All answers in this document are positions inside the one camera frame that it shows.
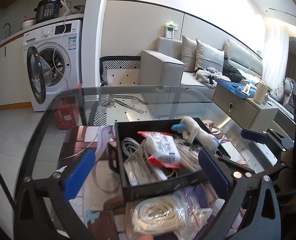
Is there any white printed plastic packet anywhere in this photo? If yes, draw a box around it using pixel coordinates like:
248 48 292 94
123 147 168 186

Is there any bagged white rope coil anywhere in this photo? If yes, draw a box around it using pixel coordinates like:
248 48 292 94
125 189 214 240

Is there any red-edged wet wipes pack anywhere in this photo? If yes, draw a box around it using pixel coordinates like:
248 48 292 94
138 131 181 169

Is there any adidas bag of laces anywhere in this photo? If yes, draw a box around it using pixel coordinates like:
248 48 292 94
174 138 203 172

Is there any person's right hand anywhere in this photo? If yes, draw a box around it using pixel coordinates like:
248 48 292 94
280 194 296 208

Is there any person's left hand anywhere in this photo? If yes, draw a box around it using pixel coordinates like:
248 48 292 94
136 234 154 240

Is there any beige side cabinet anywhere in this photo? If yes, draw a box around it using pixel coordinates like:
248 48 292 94
213 84 278 132

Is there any cream cylinder cup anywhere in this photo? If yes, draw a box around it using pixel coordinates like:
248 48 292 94
253 82 268 105

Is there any red box on floor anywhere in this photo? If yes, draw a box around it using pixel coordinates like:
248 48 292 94
55 102 79 130

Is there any black cardboard box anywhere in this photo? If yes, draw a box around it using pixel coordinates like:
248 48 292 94
108 117 232 203

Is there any black jacket on sofa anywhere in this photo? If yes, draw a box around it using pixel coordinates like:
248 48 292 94
222 55 245 83

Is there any grey fluffy blanket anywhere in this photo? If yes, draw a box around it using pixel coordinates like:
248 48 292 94
194 68 230 88

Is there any grey cushion right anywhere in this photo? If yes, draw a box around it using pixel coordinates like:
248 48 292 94
195 39 224 72

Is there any grey cushion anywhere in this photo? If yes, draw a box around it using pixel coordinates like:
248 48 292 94
195 39 224 72
181 35 197 73

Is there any grey cushion left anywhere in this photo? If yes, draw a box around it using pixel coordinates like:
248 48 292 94
181 35 197 73

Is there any patterned black white chair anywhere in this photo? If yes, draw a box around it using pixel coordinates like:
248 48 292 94
100 56 141 87

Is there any white washing machine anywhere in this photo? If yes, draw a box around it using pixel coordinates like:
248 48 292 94
23 20 82 112

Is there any white bowl on counter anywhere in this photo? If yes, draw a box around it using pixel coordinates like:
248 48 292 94
21 19 35 30

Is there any black kitchen faucet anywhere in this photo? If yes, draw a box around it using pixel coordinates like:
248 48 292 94
3 23 11 38

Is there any black pressure cooker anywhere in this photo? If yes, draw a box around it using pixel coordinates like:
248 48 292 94
34 0 62 24

